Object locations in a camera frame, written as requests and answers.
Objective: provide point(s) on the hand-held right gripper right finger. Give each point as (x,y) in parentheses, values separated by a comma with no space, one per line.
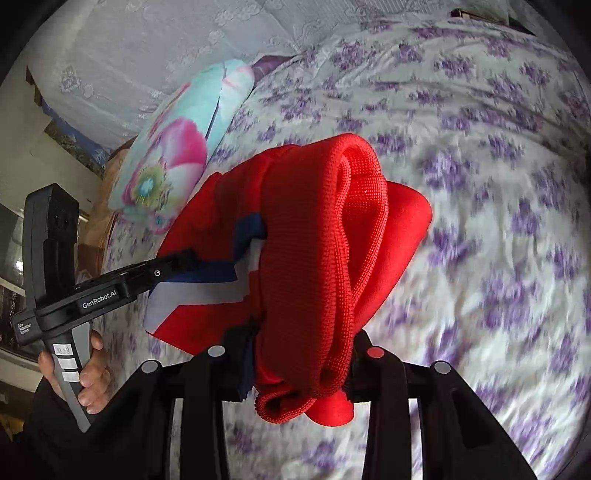
(392,406)

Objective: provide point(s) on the blue printed package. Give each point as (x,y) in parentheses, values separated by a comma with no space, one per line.
(78,134)

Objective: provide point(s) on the person's left hand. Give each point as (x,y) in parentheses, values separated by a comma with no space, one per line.
(97,374)

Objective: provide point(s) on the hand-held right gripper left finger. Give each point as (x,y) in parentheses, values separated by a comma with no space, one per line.
(203,406)

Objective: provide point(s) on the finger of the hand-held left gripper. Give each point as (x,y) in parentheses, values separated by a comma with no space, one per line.
(173,267)

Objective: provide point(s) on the purple cloth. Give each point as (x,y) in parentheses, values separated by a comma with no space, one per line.
(272,64)

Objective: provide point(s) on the person's left forearm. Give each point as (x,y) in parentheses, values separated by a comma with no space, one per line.
(46,438)

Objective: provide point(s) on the floral teal pink pillow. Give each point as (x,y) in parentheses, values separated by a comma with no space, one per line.
(184,138)

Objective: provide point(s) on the red pants with blue stripes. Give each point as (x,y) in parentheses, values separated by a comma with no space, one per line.
(314,230)

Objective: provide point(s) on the white lace cover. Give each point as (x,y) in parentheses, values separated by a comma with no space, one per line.
(138,55)

